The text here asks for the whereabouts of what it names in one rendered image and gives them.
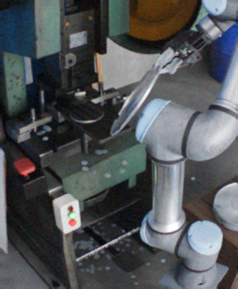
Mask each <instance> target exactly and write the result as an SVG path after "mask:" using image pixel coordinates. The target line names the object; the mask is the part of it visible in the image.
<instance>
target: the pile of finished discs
mask: <svg viewBox="0 0 238 289"><path fill-rule="evenodd" d="M213 214H214V216H215V218H216V219H217V221H218V222H219V223H220V224H223V226H225V228H228V229H231V230H235V231H237V232H238V183H236V182H234V183H232V184H231V185H227V186H226V187H223V188H222V189H221V190H220V191H219V192H218V193H217V194H216V195H215V198H214V202H213Z"/></svg>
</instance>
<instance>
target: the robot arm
mask: <svg viewBox="0 0 238 289"><path fill-rule="evenodd" d="M202 6H203V7H204V8H205V9H206V11H207V12H208V14H207V15H206V16H205V17H204V18H202V20H201V21H198V23H199V24H196V25H195V27H196V28H197V30H198V31H195V30H190V31H180V32H179V33H178V34H177V35H176V36H177V38H174V37H173V39H170V40H169V41H168V42H167V43H165V44H164V47H163V48H162V50H161V51H160V53H159V55H158V57H157V60H156V62H155V67H154V71H155V70H156V69H158V68H159V67H160V65H161V64H164V63H165V62H166V61H167V59H168V58H170V57H171V56H172V55H173V54H174V53H175V54H177V55H175V56H174V57H173V58H172V60H171V61H170V62H168V63H167V64H166V65H164V66H162V67H163V68H162V69H161V72H160V73H167V72H169V73H171V74H172V73H174V72H175V71H176V70H177V67H178V66H182V65H187V66H188V67H189V68H190V67H192V66H193V64H194V63H197V61H198V60H199V59H201V58H202V56H201V55H200V53H199V50H200V49H201V48H202V47H203V46H204V45H206V44H208V45H210V43H211V42H213V40H215V39H216V38H217V37H221V34H222V33H223V32H225V31H226V30H227V29H229V28H230V27H231V26H233V24H235V22H237V23H238V0H202ZM236 39H237V40H236V43H235V45H234V49H233V50H232V51H233V52H232V54H231V57H230V62H229V63H228V67H227V68H226V72H225V75H224V79H223V80H222V82H221V83H222V85H221V86H220V89H219V93H218V95H217V99H216V102H214V103H213V104H210V106H209V108H208V109H207V113H202V112H200V111H195V110H193V109H191V108H187V107H183V106H180V105H178V104H175V103H172V102H170V101H166V100H163V99H159V98H156V99H154V100H152V101H151V102H149V103H148V104H147V106H146V107H145V109H144V110H143V112H142V113H141V114H140V118H139V120H138V122H137V125H136V139H137V140H139V141H140V142H141V143H145V146H146V154H147V156H148V157H149V159H150V160H151V161H152V163H153V174H152V189H153V210H152V211H150V212H149V213H148V214H147V215H146V217H145V219H144V220H143V222H142V227H141V229H140V238H141V239H142V240H143V241H144V242H146V243H147V244H148V245H151V246H153V247H157V248H159V249H163V250H164V251H166V252H167V251H168V252H169V253H173V254H175V255H178V256H179V257H183V258H182V260H181V261H180V263H179V264H178V266H177V267H176V269H175V271H174V279H175V281H176V282H177V284H178V285H180V286H181V287H182V288H184V289H204V288H207V287H209V286H210V285H211V284H213V282H214V281H215V279H216V275H217V269H216V267H217V266H216V264H215V263H216V261H217V255H218V252H219V251H220V249H221V241H222V232H221V231H220V228H218V226H217V225H216V224H214V223H213V222H210V221H205V220H203V221H202V222H201V221H200V220H199V221H196V222H194V223H192V224H191V223H190V222H188V221H185V220H186V217H185V214H184V211H183V210H182V209H181V207H182V200H183V178H184V161H185V160H186V159H191V160H194V161H203V160H206V159H211V158H213V157H215V156H217V155H219V153H221V152H222V151H224V150H226V149H227V148H228V146H229V145H230V144H231V143H232V141H233V140H234V139H235V138H236V136H237V135H238V36H237V37H236ZM173 52H174V53H173ZM196 58H197V60H196V61H195V62H193V61H194V60H195V59H196ZM191 62H193V63H191Z"/></svg>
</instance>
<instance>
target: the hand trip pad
mask: <svg viewBox="0 0 238 289"><path fill-rule="evenodd" d="M13 165H14V168H15V169H16V170H17V171H18V172H19V173H20V174H21V175H24V176H25V177H26V176H28V173H29V172H33V171H35V165H34V164H33V163H32V162H31V161H30V160H29V159H28V158H23V159H20V160H17V161H16V162H15V163H14V164H13Z"/></svg>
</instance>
